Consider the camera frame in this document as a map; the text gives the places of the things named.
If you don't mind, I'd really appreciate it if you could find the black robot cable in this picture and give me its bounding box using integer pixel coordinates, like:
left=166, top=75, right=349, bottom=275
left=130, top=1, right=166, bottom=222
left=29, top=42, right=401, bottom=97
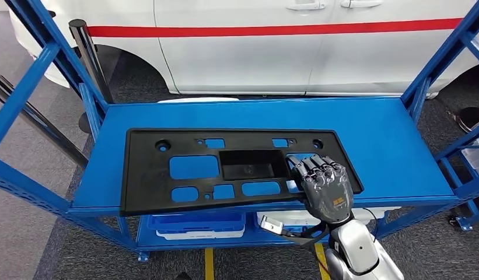
left=362, top=207, right=380, bottom=233

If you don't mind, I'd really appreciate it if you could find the blue metal shelf rack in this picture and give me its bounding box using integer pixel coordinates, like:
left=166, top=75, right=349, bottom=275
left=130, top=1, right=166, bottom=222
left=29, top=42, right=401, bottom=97
left=0, top=0, right=479, bottom=264

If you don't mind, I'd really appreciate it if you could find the large white plastic tray bin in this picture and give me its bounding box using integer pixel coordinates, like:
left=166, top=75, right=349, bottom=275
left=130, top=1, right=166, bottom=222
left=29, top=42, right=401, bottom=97
left=256, top=206, right=401, bottom=227

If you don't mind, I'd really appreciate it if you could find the blue wheeled bin rack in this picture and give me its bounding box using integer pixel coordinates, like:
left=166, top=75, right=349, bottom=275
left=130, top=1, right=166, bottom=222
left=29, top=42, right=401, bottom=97
left=434, top=120, right=479, bottom=233

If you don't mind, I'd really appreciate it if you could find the chrome stanchion post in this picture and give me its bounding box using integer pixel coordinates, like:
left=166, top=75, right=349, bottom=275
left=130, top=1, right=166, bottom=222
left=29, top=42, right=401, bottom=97
left=0, top=72, right=89, bottom=169

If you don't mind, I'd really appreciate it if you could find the black pole floor stand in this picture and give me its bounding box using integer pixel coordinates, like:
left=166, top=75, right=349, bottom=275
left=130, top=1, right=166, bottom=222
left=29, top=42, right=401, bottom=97
left=77, top=113, right=92, bottom=134

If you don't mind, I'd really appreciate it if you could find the grey metal post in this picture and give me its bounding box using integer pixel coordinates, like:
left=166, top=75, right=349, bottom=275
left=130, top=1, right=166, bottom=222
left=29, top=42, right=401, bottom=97
left=68, top=18, right=116, bottom=104

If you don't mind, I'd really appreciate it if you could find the black plastic license plate frame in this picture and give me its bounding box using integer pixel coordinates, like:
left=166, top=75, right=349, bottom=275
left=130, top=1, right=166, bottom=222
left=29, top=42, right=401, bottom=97
left=119, top=128, right=365, bottom=217

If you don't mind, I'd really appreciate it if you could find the white car with red stripe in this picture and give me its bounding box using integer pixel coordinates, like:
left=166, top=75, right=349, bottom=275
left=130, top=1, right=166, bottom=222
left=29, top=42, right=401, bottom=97
left=9, top=0, right=479, bottom=97

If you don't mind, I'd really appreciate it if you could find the blue plastic tray bin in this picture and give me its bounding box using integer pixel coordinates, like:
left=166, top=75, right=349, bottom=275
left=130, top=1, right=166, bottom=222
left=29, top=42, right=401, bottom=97
left=147, top=212, right=247, bottom=233

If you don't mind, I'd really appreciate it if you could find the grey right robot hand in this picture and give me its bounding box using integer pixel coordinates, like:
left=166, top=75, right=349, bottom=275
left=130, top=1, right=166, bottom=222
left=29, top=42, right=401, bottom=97
left=286, top=154, right=355, bottom=226

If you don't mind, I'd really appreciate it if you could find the small white parts bin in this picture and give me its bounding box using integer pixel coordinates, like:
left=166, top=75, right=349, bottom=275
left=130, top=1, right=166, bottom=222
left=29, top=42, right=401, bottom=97
left=460, top=148, right=479, bottom=176

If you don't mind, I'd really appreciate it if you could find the stanchion with dark round base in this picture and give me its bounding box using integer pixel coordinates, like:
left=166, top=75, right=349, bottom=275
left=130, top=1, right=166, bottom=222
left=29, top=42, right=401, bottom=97
left=455, top=107, right=479, bottom=134

